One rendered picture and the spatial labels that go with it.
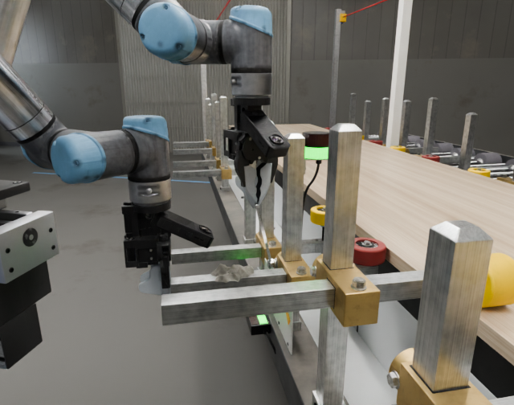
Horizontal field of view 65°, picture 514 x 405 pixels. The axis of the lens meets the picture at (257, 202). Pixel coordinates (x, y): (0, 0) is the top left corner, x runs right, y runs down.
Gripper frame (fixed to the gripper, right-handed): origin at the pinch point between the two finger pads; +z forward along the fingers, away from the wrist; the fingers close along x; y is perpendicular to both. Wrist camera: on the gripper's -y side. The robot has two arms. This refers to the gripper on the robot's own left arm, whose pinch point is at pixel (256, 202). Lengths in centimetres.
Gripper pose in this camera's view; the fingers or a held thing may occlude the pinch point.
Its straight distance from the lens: 79.7
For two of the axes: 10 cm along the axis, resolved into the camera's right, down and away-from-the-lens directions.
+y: -5.2, -2.5, 8.2
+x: -8.6, 1.5, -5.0
